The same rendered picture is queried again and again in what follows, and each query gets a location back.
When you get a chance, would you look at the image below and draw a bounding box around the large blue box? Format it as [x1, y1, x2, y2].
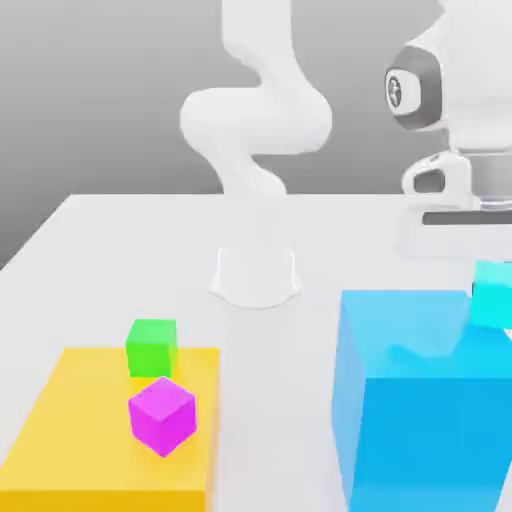
[330, 289, 512, 512]

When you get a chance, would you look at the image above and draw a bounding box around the small magenta cube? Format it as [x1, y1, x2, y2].
[127, 376, 198, 458]

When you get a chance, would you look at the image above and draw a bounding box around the large yellow box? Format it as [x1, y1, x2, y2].
[0, 346, 221, 512]

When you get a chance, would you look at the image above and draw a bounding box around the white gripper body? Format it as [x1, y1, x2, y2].
[394, 204, 512, 262]

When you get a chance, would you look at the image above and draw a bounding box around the small cyan cube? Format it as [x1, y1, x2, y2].
[468, 259, 512, 332]

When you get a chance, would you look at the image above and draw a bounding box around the small green cube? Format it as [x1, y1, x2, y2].
[124, 318, 178, 379]

